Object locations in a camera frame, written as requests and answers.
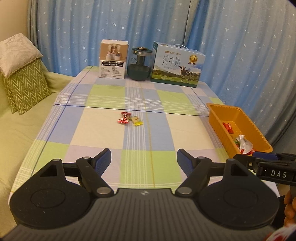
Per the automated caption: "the blue star curtain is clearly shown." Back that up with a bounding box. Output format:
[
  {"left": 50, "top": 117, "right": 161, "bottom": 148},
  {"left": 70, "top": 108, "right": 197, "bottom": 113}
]
[{"left": 28, "top": 1, "right": 295, "bottom": 148}]

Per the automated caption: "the green zigzag cushion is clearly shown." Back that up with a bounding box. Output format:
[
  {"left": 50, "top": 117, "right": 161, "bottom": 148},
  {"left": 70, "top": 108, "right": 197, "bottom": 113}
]
[{"left": 3, "top": 59, "right": 52, "bottom": 115}]

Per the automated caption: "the small red candy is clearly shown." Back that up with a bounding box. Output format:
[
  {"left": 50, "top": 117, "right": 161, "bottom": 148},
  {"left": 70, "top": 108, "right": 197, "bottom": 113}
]
[{"left": 117, "top": 118, "right": 129, "bottom": 124}]

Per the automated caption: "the checked tablecloth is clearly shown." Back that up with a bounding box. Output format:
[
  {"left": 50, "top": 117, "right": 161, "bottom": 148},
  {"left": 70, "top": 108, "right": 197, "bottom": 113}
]
[{"left": 12, "top": 66, "right": 228, "bottom": 191}]

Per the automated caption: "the light green sofa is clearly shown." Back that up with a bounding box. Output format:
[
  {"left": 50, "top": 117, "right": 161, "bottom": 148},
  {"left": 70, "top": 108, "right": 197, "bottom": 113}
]
[{"left": 0, "top": 71, "right": 73, "bottom": 236}]

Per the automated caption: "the blue milk carton box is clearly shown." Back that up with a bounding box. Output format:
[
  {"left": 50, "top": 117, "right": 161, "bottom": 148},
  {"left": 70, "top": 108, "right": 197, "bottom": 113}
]
[{"left": 151, "top": 42, "right": 206, "bottom": 87}]

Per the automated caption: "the dark green glass jar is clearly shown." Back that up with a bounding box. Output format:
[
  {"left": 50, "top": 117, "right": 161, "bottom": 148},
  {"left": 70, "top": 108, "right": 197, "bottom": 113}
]
[{"left": 127, "top": 47, "right": 152, "bottom": 81}]

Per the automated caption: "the yellow small candy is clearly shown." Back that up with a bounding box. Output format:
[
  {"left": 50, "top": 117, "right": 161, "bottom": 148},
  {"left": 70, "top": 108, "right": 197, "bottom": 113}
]
[{"left": 130, "top": 116, "right": 144, "bottom": 126}]

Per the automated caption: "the white beige product box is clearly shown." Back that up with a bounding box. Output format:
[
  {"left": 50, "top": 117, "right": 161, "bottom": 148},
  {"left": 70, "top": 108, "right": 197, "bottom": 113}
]
[{"left": 99, "top": 39, "right": 129, "bottom": 79}]

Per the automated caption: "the beige top cushion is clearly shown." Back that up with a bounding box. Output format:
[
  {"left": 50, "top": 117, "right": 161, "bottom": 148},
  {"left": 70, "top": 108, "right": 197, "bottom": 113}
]
[{"left": 0, "top": 33, "right": 43, "bottom": 78}]

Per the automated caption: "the red brown candy wrapper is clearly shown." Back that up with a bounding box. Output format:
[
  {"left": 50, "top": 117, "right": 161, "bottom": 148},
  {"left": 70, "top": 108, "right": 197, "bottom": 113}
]
[{"left": 121, "top": 111, "right": 132, "bottom": 118}]

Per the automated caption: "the orange plastic tray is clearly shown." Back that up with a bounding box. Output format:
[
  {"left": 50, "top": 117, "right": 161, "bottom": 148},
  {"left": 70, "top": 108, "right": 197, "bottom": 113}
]
[{"left": 207, "top": 103, "right": 273, "bottom": 158}]

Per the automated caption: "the silver white foil pouch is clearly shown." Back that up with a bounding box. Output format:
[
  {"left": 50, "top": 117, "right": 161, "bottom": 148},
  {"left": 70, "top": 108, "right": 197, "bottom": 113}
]
[{"left": 236, "top": 135, "right": 253, "bottom": 150}]

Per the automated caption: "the red snack packet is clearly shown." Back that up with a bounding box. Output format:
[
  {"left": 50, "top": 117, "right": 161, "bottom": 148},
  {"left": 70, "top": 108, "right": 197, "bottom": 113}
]
[{"left": 240, "top": 149, "right": 255, "bottom": 155}]

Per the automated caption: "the person's right hand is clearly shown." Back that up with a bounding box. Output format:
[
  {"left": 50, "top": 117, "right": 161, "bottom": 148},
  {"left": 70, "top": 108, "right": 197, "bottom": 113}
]
[{"left": 284, "top": 191, "right": 296, "bottom": 226}]

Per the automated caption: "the red square candy packet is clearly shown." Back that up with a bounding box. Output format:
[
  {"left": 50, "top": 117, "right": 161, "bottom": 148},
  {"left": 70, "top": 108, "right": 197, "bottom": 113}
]
[{"left": 223, "top": 122, "right": 234, "bottom": 134}]

